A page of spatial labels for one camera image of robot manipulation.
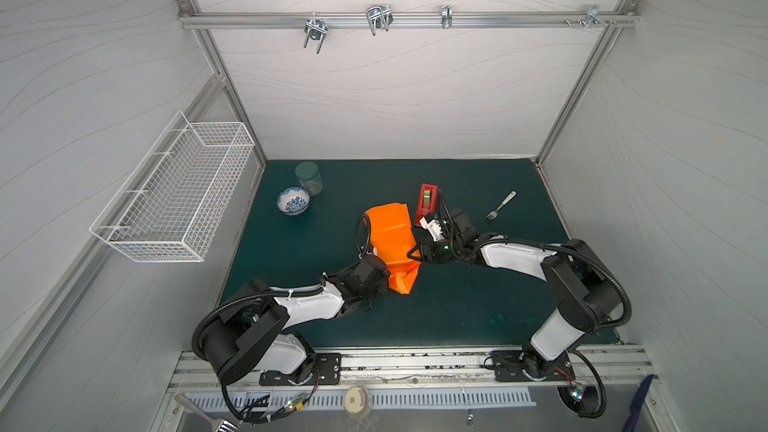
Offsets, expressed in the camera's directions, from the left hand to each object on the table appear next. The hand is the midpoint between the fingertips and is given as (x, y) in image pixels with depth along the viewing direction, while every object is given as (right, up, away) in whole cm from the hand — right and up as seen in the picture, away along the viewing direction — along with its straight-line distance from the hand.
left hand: (390, 276), depth 89 cm
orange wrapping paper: (0, +12, +2) cm, 12 cm away
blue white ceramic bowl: (-36, +22, +18) cm, 46 cm away
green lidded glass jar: (-29, +31, +15) cm, 44 cm away
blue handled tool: (+59, -24, -19) cm, 66 cm away
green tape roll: (+12, +25, +8) cm, 29 cm away
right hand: (+8, +8, 0) cm, 11 cm away
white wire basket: (-51, +23, -20) cm, 60 cm away
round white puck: (-7, -17, -28) cm, 34 cm away
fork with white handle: (+37, +18, +16) cm, 43 cm away
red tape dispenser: (+11, +20, +10) cm, 25 cm away
